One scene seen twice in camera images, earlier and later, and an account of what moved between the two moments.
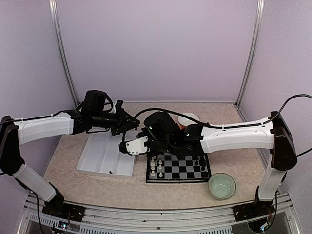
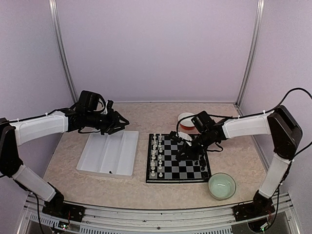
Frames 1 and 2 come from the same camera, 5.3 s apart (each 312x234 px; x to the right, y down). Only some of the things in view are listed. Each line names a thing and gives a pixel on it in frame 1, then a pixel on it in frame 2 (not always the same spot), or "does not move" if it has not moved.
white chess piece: [152, 164] does not move
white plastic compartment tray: [101, 156] does not move
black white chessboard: [164, 167] does not move
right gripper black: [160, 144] -> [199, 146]
